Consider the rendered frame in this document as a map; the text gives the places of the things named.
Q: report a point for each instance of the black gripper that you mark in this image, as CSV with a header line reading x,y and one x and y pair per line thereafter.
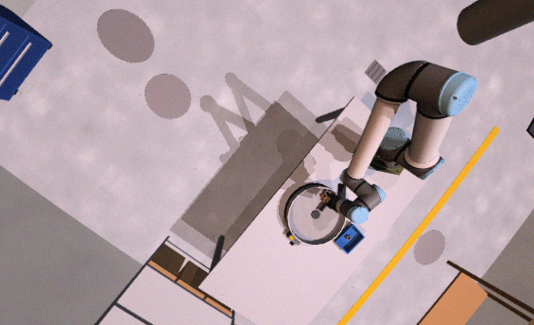
x,y
332,202

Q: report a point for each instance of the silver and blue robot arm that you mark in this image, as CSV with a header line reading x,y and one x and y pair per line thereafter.
x,y
439,92

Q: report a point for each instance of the blue open crate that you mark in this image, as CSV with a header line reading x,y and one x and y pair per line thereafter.
x,y
344,243

